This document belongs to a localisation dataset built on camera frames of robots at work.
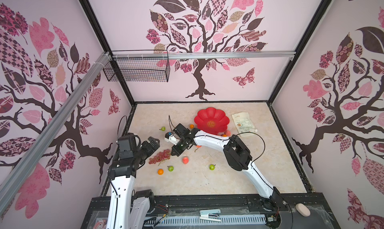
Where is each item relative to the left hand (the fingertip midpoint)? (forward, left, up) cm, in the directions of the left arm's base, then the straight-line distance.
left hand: (155, 148), depth 74 cm
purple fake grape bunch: (+2, +1, -16) cm, 16 cm away
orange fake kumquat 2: (+25, -18, -16) cm, 35 cm away
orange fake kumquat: (-6, -1, -17) cm, 18 cm away
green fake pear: (+24, +2, -18) cm, 30 cm away
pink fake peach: (0, -15, -16) cm, 22 cm away
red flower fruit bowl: (+32, -33, -18) cm, 49 cm away
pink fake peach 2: (+20, -43, -17) cm, 50 cm away
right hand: (+6, -6, -16) cm, 18 cm away
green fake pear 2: (-4, -30, -16) cm, 35 cm away
